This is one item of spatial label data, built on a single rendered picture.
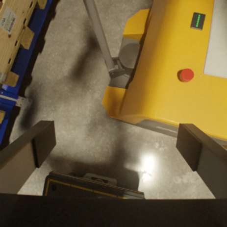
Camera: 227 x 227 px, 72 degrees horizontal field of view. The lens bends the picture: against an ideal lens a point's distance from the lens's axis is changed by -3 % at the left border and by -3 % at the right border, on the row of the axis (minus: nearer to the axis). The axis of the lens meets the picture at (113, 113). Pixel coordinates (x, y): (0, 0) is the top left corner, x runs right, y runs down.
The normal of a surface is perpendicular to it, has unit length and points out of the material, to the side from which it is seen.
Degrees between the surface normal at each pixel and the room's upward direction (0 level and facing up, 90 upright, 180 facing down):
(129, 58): 0
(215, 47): 0
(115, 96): 22
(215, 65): 0
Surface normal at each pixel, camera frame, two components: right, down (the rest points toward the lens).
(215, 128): -0.12, -0.11
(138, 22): -0.47, -0.21
